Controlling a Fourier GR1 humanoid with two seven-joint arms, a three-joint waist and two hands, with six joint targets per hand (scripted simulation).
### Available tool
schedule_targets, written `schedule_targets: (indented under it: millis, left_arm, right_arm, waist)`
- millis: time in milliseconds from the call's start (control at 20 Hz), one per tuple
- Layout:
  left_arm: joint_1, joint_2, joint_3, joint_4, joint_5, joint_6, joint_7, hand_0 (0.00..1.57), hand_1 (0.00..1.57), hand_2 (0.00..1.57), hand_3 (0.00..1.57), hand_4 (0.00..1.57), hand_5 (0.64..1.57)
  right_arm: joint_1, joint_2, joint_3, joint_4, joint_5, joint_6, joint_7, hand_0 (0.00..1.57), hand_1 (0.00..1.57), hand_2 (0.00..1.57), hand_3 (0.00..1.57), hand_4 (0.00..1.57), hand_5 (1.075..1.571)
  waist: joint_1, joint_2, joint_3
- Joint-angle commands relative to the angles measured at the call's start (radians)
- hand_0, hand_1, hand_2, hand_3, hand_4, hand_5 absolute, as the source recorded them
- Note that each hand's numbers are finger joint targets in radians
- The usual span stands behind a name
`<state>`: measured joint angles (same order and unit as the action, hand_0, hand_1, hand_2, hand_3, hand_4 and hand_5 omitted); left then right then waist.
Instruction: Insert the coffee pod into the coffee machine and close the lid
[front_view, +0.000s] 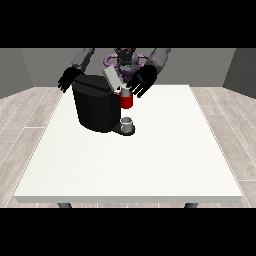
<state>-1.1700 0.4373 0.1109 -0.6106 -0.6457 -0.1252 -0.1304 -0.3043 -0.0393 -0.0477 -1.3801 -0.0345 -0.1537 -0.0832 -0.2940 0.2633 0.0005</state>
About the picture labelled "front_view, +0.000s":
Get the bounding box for small grey coffee pod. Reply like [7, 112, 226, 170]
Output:
[120, 85, 132, 97]

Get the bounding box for small grey cup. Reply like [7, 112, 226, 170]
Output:
[120, 116, 135, 133]

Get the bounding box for grey robot trunk purple rings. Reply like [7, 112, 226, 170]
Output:
[103, 48, 150, 84]

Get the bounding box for red pod holder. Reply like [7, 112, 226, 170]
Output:
[118, 93, 134, 110]

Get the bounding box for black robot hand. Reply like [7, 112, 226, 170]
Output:
[126, 64, 159, 99]
[57, 66, 85, 94]

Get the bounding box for pale grey machine lid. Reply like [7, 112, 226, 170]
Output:
[102, 65, 124, 92]

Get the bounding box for black coffee machine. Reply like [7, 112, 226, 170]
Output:
[71, 73, 137, 137]

